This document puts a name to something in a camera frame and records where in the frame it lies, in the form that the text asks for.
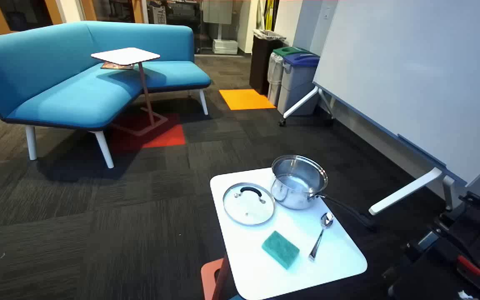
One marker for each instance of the glass pot lid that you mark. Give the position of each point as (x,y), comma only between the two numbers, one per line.
(248,214)

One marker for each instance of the teal blue sponge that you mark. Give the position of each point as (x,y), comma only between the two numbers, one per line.
(280,251)

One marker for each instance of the grey bin with green lid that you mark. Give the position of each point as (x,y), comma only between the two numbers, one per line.
(275,69)

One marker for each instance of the large white whiteboard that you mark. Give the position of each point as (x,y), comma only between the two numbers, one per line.
(417,73)

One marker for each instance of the blue corner sofa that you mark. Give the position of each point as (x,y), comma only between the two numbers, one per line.
(57,68)

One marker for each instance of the black trash bin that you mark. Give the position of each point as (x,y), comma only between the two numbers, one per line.
(262,61)

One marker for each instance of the grey bin with blue lid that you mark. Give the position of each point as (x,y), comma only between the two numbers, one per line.
(298,81)

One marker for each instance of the white whiteboard stand leg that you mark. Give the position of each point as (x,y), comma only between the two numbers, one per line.
(403,193)
(300,104)

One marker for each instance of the small white side table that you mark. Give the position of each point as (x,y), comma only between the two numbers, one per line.
(123,54)

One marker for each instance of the metal spoon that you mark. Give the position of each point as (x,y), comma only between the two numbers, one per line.
(325,221)

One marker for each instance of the red table base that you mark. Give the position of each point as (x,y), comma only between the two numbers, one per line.
(210,276)

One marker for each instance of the orange floor mat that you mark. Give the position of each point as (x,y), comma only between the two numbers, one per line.
(245,101)

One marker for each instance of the white box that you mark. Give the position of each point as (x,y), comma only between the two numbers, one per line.
(225,46)

